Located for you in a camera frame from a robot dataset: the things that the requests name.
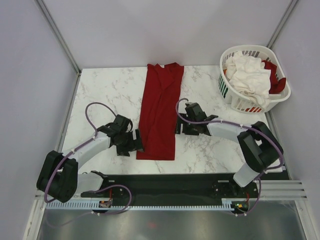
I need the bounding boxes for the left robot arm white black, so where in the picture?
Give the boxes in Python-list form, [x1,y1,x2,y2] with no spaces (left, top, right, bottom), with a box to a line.
[36,114,144,203]

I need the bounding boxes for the left aluminium corner post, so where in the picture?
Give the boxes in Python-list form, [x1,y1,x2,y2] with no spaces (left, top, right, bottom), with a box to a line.
[33,0,82,75]

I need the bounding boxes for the white t shirt pile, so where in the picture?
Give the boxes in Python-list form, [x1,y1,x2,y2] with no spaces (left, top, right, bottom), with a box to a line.
[223,51,271,109]

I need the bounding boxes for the white slotted cable duct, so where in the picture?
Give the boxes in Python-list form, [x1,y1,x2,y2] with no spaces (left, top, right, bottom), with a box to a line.
[46,199,239,211]

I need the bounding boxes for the aluminium rail frame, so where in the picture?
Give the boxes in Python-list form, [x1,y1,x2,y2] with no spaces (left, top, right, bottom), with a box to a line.
[34,178,309,201]

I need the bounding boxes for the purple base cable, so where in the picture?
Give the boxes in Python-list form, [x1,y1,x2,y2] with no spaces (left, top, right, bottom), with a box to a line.
[44,184,134,228]
[232,178,263,217]

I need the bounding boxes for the right aluminium corner post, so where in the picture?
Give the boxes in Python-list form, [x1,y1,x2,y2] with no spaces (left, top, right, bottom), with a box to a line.
[266,0,300,49]

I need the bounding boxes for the aluminium corner post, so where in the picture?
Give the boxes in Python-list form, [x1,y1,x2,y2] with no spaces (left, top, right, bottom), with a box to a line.
[33,0,82,75]
[266,0,300,49]

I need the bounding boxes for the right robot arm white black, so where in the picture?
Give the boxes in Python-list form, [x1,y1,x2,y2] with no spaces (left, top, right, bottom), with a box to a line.
[175,98,284,197]

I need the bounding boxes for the red cloth in basket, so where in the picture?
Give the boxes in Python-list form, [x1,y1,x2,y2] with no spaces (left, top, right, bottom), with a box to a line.
[262,60,287,94]

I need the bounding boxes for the red t shirt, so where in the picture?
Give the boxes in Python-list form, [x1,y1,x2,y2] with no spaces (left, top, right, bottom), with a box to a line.
[136,62,184,161]

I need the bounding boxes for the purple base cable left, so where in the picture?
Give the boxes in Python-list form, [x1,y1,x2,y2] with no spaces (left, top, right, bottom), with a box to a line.
[44,184,134,228]

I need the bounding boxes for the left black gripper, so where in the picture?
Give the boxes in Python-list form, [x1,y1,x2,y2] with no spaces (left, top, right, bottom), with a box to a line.
[115,129,144,157]

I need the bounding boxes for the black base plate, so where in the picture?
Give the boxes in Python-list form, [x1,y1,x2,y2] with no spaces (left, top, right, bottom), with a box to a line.
[81,173,258,206]

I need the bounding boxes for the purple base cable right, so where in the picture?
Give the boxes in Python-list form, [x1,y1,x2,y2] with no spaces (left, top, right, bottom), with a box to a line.
[232,178,263,217]

